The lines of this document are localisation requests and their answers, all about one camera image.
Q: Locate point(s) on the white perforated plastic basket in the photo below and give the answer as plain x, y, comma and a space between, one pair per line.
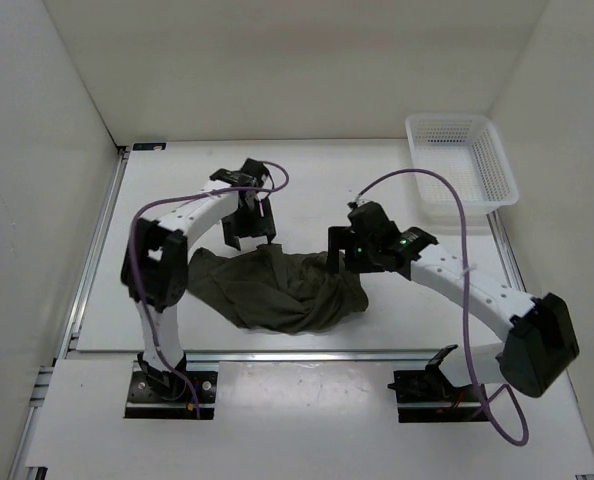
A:
467, 151

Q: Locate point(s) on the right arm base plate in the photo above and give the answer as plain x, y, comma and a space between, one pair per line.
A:
423, 397

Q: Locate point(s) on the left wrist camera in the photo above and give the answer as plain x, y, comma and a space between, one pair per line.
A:
256, 170

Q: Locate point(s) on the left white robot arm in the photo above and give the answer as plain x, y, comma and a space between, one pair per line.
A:
155, 271

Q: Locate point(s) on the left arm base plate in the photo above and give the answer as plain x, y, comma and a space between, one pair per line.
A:
146, 403

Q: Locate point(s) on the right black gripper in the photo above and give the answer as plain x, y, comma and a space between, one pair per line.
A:
343, 237

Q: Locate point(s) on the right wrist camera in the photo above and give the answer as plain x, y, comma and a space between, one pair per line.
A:
370, 220

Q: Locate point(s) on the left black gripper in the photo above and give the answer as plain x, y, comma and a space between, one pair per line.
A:
264, 226

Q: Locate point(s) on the aluminium rail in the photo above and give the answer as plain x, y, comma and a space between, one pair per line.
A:
389, 355
71, 325
507, 250

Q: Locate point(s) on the right aluminium rail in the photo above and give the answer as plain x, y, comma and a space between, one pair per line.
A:
507, 250

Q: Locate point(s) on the olive green shorts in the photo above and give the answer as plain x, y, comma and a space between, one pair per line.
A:
270, 289

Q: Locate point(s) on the left aluminium rail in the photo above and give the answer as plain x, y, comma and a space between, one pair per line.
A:
71, 325

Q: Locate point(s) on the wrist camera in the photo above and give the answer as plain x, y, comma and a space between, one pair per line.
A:
370, 220
256, 170

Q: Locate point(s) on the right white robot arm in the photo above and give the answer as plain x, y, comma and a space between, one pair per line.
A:
536, 339

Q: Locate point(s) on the front aluminium rail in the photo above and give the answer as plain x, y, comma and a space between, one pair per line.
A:
389, 355

